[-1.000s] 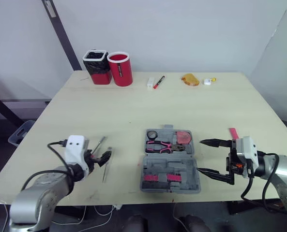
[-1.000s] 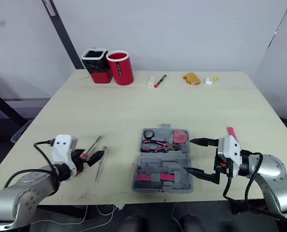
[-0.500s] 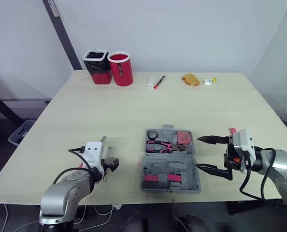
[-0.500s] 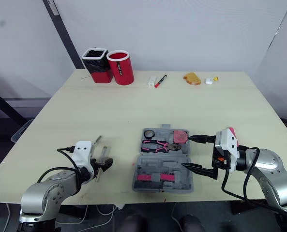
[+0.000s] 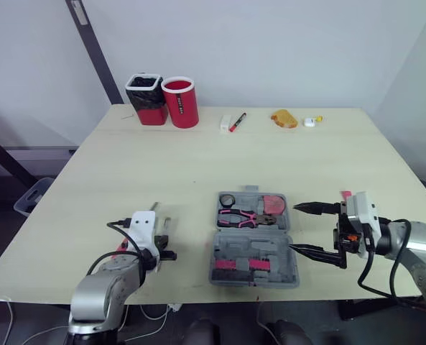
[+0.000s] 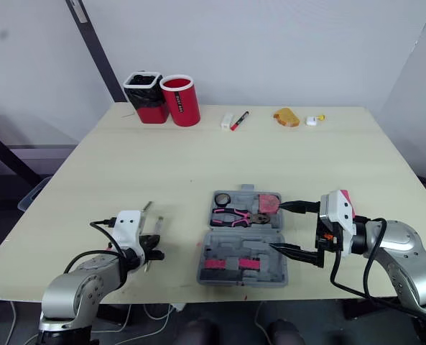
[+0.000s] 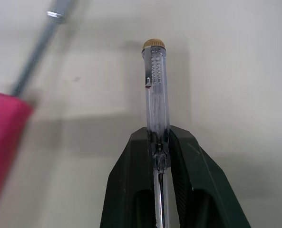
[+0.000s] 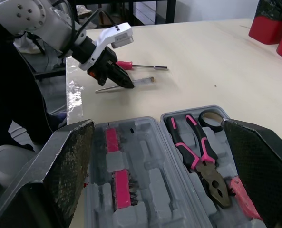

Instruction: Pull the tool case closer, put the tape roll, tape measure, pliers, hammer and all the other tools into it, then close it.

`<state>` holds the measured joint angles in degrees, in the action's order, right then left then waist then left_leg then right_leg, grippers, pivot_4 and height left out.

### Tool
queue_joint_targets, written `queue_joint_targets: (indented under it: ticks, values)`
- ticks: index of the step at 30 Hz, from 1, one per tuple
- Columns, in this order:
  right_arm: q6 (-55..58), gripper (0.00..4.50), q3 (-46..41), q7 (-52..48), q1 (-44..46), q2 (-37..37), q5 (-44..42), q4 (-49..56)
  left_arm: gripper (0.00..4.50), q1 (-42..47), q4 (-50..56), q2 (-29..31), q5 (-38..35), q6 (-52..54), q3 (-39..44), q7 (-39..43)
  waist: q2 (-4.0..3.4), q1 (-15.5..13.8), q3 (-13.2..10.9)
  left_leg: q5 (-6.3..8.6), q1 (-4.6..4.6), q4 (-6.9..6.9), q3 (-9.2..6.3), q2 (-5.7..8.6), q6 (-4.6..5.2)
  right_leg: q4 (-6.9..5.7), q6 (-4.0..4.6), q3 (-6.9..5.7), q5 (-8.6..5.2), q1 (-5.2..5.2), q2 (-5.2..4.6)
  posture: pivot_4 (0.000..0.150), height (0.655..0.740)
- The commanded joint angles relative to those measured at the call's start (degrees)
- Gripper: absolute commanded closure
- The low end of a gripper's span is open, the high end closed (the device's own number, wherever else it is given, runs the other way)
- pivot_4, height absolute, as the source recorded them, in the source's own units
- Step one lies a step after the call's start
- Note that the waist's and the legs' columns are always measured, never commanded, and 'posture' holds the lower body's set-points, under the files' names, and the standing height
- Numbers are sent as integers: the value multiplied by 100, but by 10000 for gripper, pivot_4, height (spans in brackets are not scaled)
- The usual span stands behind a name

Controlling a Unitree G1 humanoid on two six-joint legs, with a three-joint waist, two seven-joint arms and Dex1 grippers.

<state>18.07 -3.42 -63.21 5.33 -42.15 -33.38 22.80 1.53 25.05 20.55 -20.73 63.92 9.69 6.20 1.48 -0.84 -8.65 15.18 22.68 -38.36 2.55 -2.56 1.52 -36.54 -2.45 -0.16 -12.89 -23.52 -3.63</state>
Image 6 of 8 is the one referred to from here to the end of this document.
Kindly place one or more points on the red round tube container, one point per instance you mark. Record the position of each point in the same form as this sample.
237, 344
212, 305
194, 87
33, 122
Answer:
184, 104

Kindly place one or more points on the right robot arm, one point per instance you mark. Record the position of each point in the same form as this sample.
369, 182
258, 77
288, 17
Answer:
403, 244

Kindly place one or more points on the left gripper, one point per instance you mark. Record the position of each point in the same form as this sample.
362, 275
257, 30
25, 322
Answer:
149, 246

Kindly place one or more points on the small white box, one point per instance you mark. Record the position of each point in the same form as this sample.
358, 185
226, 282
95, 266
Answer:
311, 120

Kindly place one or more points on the small pink piece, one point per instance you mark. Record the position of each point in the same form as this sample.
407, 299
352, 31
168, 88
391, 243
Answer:
215, 265
249, 264

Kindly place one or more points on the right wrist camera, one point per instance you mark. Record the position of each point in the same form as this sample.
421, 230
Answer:
336, 215

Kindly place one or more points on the black tape roll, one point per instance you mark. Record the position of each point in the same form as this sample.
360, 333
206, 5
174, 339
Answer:
222, 198

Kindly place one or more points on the red marker pen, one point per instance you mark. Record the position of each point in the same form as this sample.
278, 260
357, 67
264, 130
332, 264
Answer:
239, 121

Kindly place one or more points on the grey tool case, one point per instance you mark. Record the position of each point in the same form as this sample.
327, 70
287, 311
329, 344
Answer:
243, 251

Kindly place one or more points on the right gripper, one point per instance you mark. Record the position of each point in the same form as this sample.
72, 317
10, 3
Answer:
325, 233

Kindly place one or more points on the small white block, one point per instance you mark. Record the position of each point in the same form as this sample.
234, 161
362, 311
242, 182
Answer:
226, 121

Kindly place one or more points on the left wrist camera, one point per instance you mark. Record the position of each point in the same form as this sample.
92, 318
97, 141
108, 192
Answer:
128, 230

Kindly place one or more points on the pink tape measure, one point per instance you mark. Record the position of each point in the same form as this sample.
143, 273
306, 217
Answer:
269, 203

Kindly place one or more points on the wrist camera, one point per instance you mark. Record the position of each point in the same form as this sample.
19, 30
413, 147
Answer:
336, 215
128, 230

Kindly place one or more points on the red square bin black bag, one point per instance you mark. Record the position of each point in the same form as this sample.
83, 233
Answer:
148, 104

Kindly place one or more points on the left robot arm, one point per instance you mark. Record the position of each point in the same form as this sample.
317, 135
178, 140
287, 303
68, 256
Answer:
72, 287

